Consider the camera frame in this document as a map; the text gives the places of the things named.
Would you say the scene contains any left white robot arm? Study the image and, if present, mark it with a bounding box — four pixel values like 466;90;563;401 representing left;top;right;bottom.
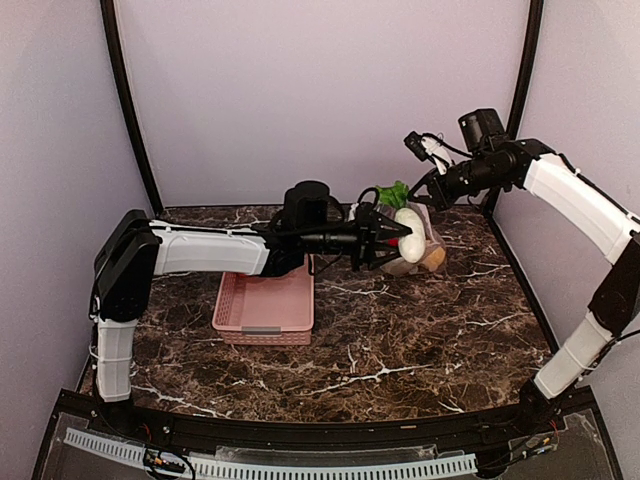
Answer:
88;181;417;436

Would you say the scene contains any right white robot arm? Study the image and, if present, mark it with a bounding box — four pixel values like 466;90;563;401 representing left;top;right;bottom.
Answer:
404;108;639;434

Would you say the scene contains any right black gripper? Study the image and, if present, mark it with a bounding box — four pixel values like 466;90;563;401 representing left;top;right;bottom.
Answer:
406;153;507;211

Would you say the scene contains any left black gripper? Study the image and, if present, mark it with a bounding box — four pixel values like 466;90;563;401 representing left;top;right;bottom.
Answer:
302;206;412;271

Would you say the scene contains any left black frame post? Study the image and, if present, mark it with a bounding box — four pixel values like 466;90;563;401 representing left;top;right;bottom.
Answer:
99;0;164;216

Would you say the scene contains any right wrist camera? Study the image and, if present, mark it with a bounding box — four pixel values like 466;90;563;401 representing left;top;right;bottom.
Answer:
403;131;453;175

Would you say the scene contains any yellow peach fruit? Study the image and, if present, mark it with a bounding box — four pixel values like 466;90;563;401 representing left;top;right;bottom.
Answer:
420;246;446;272

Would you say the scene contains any white slotted cable duct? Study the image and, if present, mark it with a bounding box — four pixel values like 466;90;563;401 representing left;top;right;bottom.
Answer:
63;427;478;479

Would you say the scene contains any black front rail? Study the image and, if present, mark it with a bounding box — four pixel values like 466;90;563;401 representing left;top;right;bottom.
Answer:
55;387;594;452

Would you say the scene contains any black frame post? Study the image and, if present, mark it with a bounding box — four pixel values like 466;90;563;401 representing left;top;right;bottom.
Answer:
506;0;544;139
99;0;164;216

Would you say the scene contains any right black frame post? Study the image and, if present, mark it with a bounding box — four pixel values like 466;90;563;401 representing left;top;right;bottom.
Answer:
506;0;544;139

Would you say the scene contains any pale green radish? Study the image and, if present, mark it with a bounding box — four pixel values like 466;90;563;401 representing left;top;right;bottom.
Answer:
376;181;426;264

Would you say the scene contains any pink perforated plastic basket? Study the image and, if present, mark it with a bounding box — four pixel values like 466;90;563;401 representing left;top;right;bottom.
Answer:
212;269;314;346

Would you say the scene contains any clear zip top bag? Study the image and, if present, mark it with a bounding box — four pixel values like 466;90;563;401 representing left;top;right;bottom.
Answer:
376;202;447;277

